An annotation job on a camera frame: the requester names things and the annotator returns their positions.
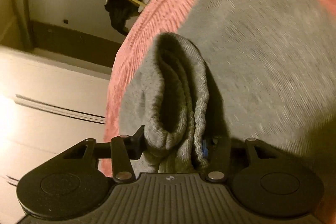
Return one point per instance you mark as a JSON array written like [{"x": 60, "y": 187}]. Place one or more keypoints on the pink ribbed blanket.
[{"x": 157, "y": 8}]

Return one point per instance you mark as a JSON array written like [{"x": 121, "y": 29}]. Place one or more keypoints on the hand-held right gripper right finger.
[{"x": 205, "y": 149}]

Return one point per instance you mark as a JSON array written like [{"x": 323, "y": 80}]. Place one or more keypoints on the black garment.
[{"x": 119, "y": 16}]

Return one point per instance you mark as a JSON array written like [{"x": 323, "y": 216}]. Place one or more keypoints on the grey sweat pants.
[{"x": 262, "y": 56}]

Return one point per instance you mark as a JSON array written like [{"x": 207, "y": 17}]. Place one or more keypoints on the white wardrobe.
[{"x": 52, "y": 113}]

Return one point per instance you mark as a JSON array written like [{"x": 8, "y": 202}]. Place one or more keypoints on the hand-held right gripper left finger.
[{"x": 136, "y": 145}]

